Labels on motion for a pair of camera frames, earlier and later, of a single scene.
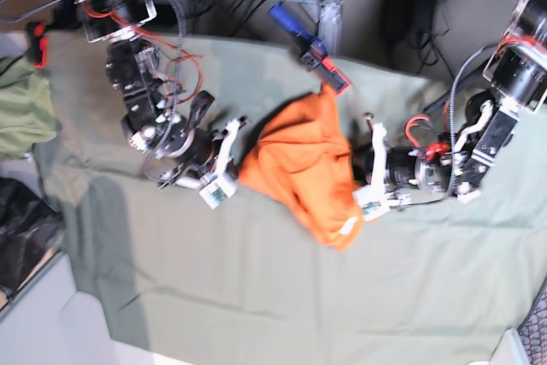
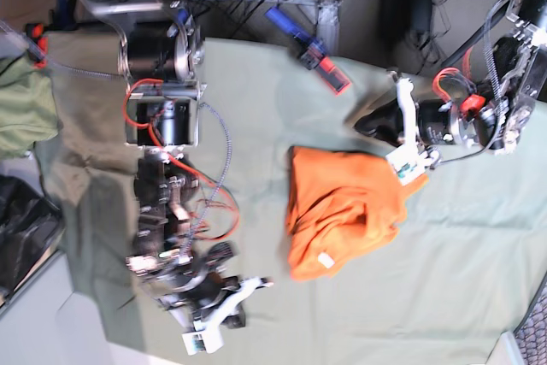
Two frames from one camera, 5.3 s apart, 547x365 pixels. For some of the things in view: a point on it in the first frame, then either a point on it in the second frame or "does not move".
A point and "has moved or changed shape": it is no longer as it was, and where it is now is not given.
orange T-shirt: x=303 y=161 has moved or changed shape
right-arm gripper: x=200 y=152 → x=205 y=301
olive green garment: x=27 y=111 does not move
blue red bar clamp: x=309 y=50 does not move
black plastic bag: x=29 y=227 does not move
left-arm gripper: x=393 y=173 → x=430 y=126
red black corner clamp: x=37 y=51 does not move
